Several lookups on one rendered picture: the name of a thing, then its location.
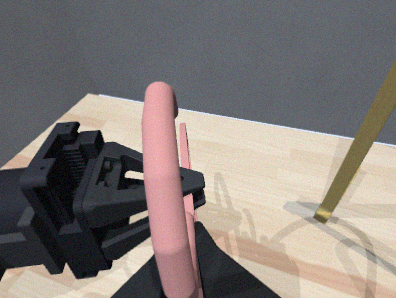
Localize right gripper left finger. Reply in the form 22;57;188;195
110;254;167;298

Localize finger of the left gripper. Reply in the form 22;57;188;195
101;177;206;261
83;141;205;228

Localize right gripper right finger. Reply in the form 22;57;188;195
195;221;281;298

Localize olive-yellow wooden hanger rack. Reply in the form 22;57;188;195
313;60;396;225

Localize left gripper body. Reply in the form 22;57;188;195
0;121;113;281

